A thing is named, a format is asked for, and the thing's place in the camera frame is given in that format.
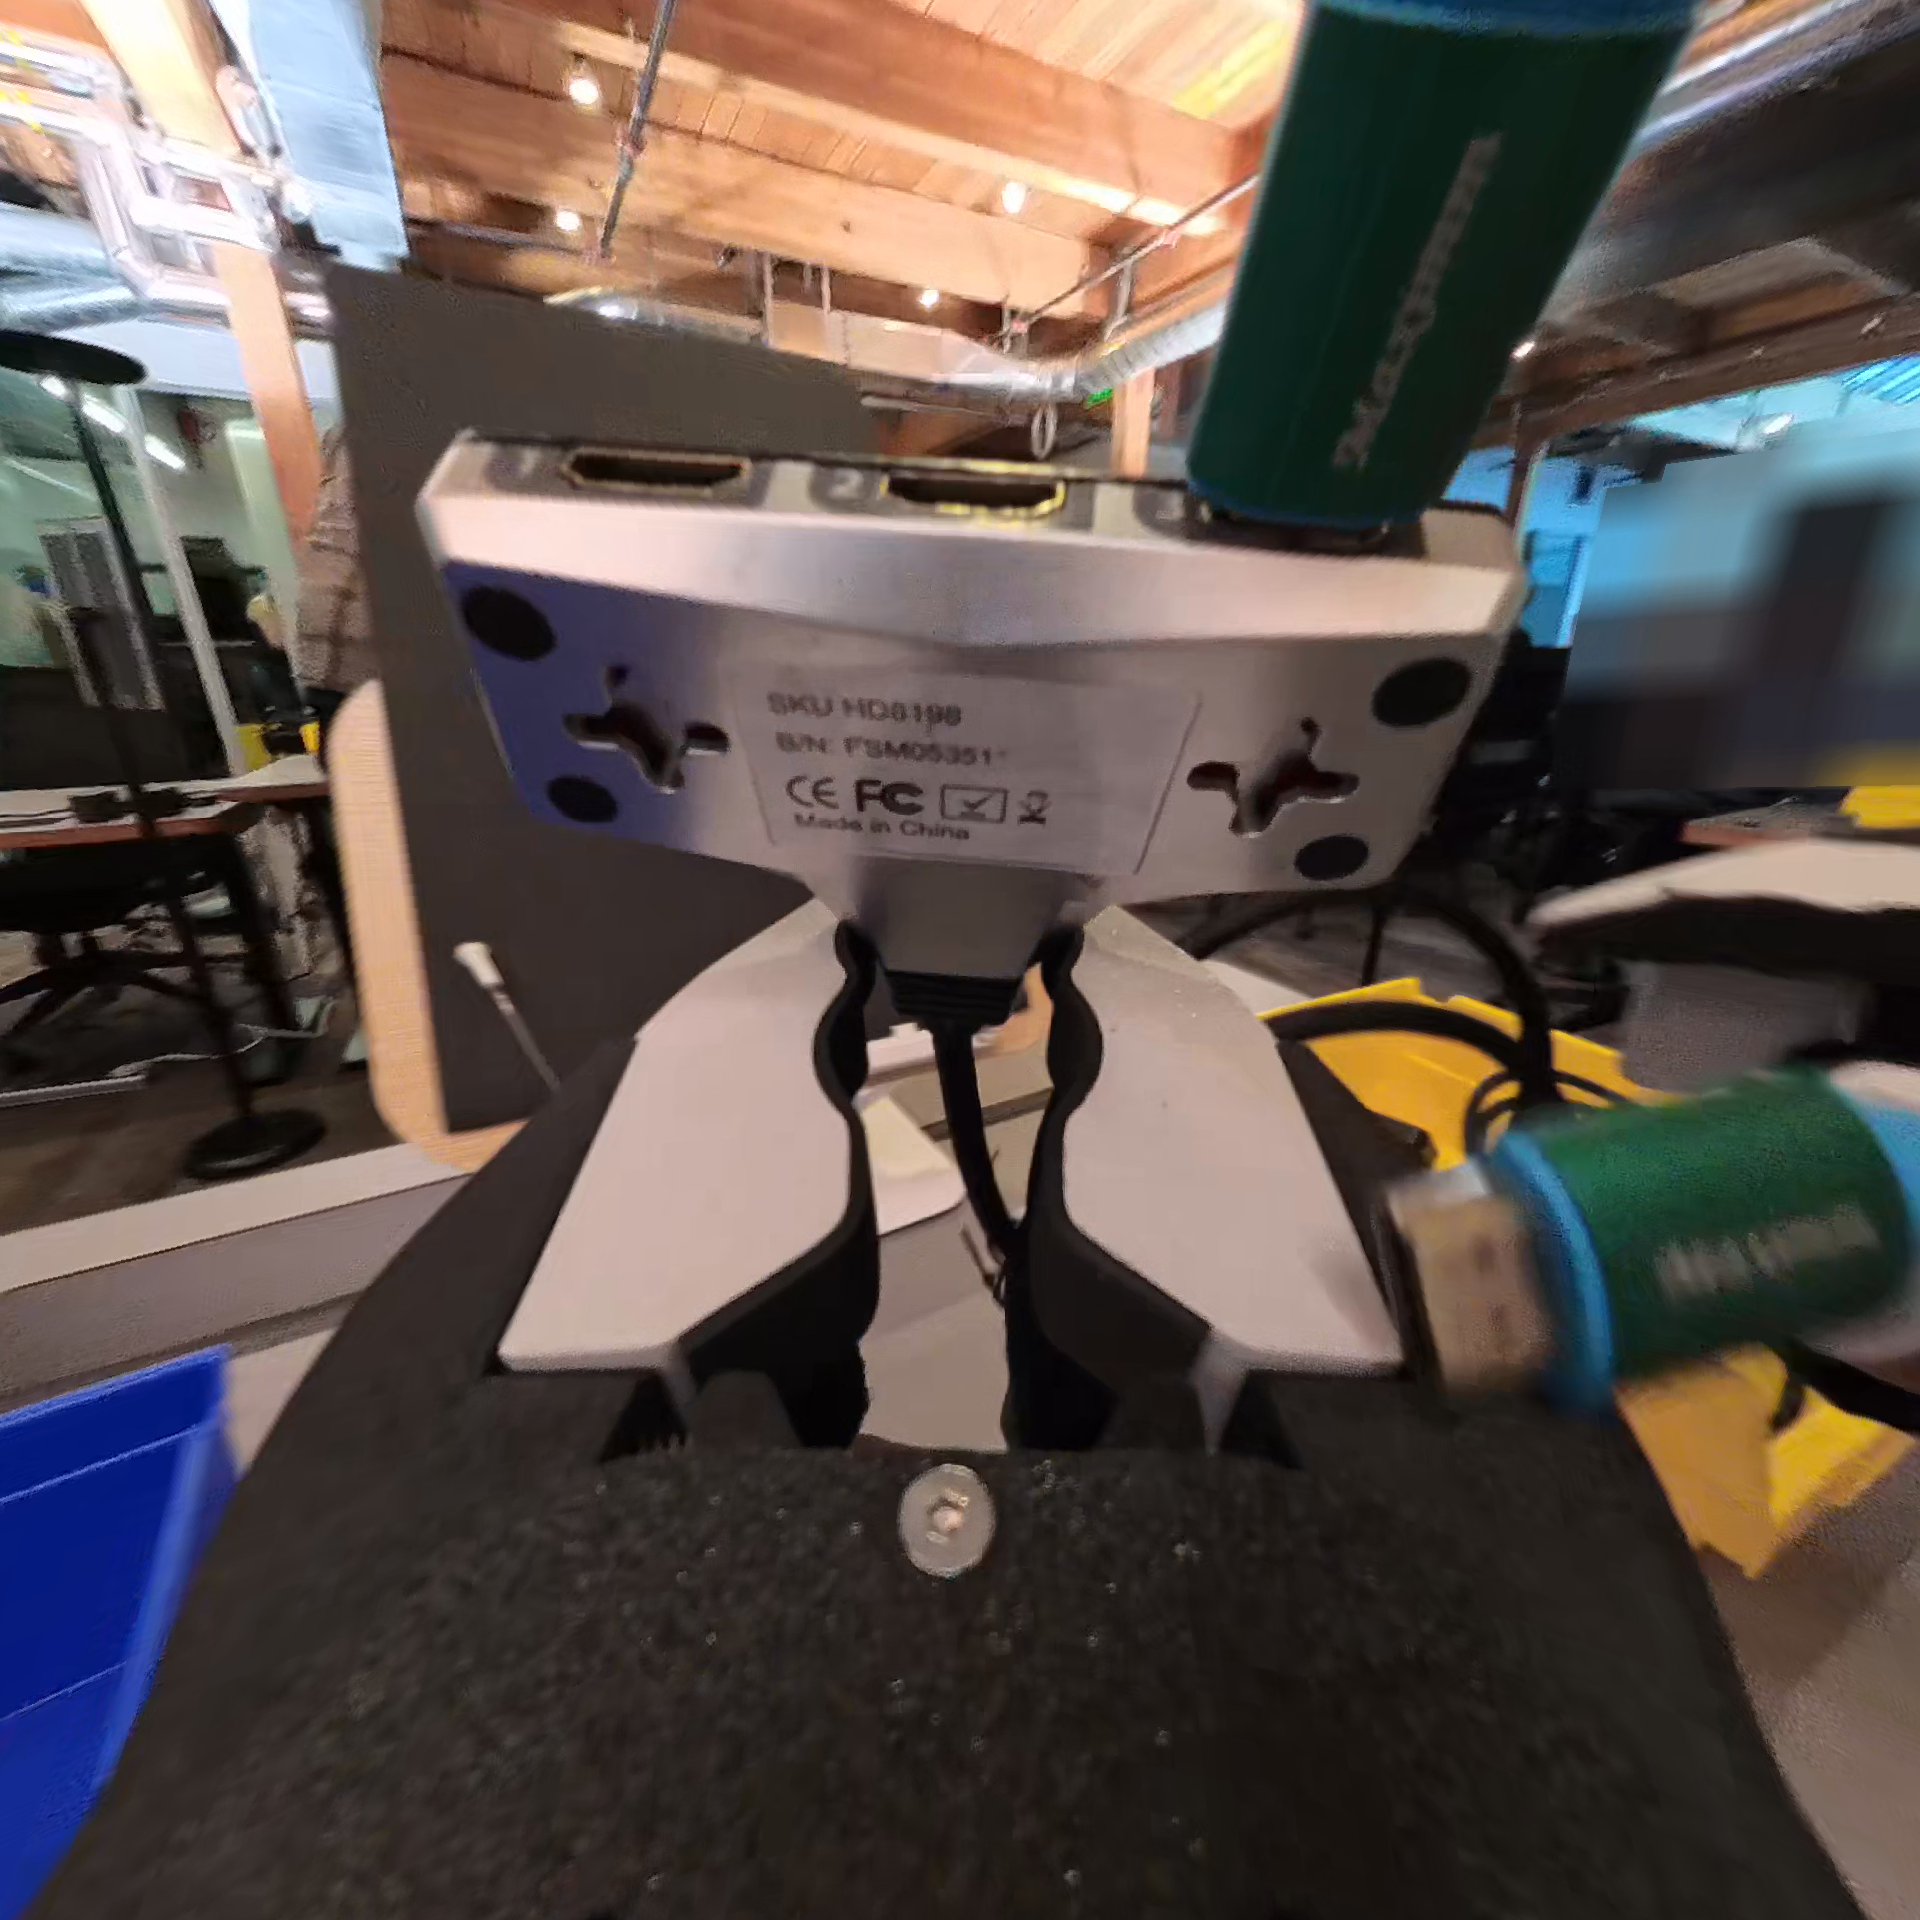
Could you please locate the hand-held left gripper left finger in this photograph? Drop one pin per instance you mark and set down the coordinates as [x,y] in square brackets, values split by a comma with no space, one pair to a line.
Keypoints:
[691,1187]

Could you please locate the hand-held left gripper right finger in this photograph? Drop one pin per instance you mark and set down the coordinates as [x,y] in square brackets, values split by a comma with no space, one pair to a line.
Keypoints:
[1202,1187]

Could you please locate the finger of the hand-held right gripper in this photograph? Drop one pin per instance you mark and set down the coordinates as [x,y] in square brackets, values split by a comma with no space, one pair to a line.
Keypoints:
[1882,1124]
[1725,886]

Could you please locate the yellow plastic bin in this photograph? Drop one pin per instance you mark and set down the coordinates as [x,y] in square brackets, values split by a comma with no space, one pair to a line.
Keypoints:
[1725,1469]

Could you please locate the blue plastic bin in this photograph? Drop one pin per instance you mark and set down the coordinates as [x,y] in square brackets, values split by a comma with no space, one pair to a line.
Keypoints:
[105,1576]

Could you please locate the wooden book stand black pad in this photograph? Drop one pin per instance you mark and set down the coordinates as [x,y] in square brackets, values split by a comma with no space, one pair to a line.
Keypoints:
[571,932]

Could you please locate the brown wooden table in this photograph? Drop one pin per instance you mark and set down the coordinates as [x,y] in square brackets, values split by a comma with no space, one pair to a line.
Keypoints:
[150,804]

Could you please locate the foil wrapped ventilation duct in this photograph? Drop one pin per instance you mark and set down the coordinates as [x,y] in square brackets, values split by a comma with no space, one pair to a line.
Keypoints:
[179,194]

